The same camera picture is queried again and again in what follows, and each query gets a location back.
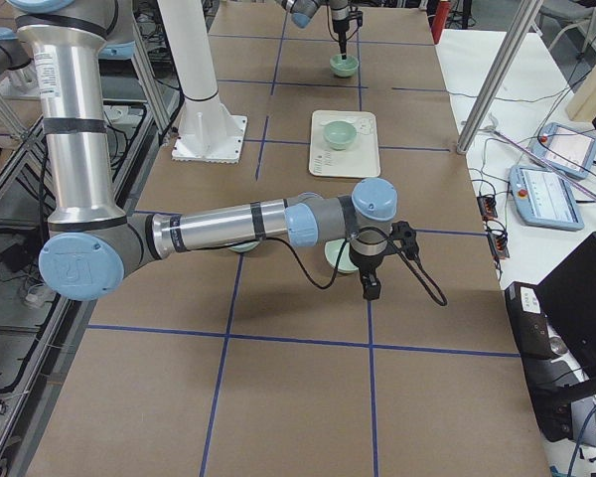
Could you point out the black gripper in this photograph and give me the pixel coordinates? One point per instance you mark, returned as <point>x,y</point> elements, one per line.
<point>340,29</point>
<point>366,263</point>

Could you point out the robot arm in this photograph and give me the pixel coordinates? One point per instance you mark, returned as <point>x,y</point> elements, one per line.
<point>93,244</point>
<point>302,12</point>

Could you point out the green bowl on tray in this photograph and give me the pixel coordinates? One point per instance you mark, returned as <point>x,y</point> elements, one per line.
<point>339,135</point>

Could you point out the cream bear serving tray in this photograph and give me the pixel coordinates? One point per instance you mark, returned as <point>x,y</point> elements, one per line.
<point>359,160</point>

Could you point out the red cylinder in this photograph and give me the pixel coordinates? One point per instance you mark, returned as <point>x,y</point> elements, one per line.
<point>439,20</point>

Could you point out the green bowl with ice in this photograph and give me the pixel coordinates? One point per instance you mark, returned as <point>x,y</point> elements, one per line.
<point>244,247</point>

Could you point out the orange black connector module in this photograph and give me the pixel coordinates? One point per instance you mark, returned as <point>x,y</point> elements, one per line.
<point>487,205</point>

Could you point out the near blue teach pendant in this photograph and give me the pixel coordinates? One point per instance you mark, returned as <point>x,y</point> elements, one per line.
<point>543,199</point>

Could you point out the blue teach pendant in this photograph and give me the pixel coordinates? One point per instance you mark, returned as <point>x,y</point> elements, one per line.
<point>543,199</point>
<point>569,150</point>

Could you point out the black box device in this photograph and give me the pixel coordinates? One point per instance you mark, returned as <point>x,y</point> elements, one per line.
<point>560,401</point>

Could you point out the black laptop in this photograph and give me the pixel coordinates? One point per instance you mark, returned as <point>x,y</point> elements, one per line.
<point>567,295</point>

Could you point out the far blue teach pendant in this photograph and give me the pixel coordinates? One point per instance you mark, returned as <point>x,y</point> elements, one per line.
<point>569,150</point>

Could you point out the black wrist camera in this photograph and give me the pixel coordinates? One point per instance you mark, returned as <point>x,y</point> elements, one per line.
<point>403,236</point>

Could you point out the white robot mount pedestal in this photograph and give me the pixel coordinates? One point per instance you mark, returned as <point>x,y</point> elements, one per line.
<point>207,131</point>

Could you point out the aluminium frame post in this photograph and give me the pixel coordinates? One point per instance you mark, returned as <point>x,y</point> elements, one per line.
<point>504,58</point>

